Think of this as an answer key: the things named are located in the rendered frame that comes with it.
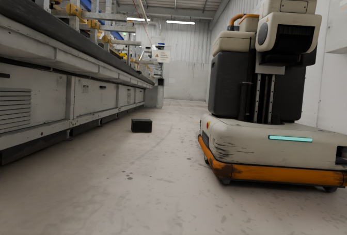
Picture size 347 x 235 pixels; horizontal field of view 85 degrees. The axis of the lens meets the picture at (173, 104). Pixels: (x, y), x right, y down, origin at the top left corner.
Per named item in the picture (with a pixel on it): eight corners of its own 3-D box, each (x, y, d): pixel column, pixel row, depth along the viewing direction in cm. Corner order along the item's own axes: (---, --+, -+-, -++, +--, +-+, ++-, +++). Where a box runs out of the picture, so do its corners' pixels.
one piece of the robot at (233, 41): (204, 128, 142) (214, 14, 137) (278, 133, 141) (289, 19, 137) (214, 138, 108) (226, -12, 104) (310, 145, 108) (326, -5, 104)
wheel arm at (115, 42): (141, 47, 157) (141, 42, 157) (140, 46, 154) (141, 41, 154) (89, 43, 157) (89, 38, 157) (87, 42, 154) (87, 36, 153)
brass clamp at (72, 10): (88, 23, 111) (88, 14, 110) (76, 13, 97) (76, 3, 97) (77, 22, 111) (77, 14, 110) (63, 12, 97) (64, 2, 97)
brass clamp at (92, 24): (103, 33, 135) (104, 26, 135) (95, 27, 122) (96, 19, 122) (94, 33, 135) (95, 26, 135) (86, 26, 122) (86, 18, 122)
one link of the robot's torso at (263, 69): (251, 74, 110) (254, 30, 109) (299, 77, 110) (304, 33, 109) (275, 67, 84) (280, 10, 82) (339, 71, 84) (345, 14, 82)
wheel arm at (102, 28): (136, 34, 132) (136, 28, 132) (135, 32, 129) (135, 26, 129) (73, 30, 132) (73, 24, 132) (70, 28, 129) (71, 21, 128)
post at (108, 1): (109, 54, 154) (112, -7, 151) (107, 53, 150) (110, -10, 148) (105, 53, 154) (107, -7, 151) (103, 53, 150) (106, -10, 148)
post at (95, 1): (96, 55, 129) (99, -18, 127) (94, 53, 126) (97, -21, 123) (91, 54, 129) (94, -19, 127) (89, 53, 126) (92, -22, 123)
